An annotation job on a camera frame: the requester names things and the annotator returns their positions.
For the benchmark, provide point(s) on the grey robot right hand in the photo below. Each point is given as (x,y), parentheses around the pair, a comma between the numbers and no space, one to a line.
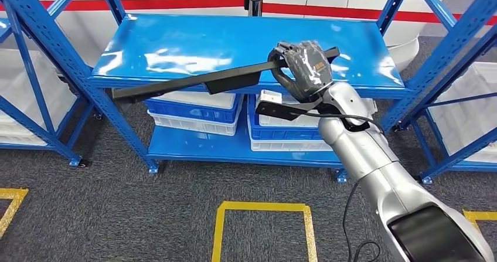
(308,68)

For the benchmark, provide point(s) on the long black plastic part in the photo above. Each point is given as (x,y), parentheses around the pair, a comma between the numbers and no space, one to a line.
(186,82)

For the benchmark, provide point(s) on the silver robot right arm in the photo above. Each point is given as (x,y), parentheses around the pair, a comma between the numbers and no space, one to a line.
(365,151)

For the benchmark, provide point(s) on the blue metal shelf rack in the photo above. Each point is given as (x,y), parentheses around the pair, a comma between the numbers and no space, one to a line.
(217,35)
(477,167)
(39,129)

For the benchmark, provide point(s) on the large white plastic bin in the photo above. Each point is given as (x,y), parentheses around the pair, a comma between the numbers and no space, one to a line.
(470,116)
(23,93)

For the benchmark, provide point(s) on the yellow floor tape square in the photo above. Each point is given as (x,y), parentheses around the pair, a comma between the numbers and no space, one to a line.
(481,214)

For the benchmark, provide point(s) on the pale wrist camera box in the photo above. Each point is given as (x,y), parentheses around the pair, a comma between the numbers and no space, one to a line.
(270,96)

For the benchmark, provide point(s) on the black camera bracket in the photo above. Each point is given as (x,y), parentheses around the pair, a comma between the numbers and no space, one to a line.
(279,110)

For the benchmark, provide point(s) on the black chrome stanchion post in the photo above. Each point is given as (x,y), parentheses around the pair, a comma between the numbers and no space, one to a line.
(254,6)

